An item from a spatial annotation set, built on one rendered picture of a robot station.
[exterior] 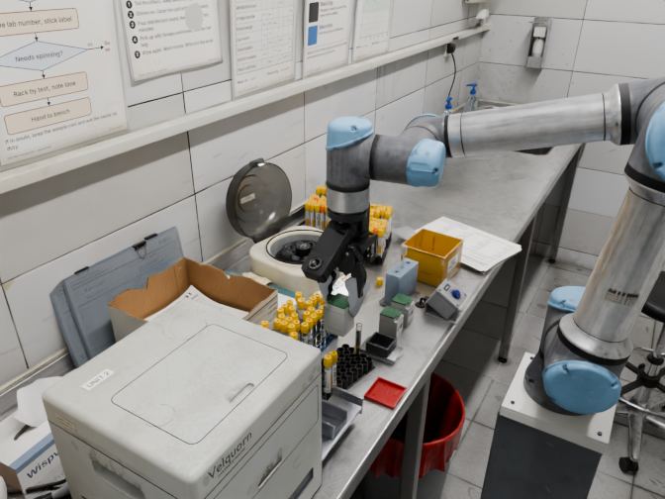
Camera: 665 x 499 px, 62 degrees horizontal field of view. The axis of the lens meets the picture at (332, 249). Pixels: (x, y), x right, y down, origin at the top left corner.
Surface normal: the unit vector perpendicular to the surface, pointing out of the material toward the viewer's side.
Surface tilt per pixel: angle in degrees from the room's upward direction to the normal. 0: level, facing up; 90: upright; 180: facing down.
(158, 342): 0
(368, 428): 0
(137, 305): 87
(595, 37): 90
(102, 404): 0
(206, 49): 89
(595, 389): 97
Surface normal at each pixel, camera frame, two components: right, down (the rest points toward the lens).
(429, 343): 0.01, -0.88
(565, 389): -0.35, 0.55
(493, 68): -0.50, 0.40
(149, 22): 0.85, 0.26
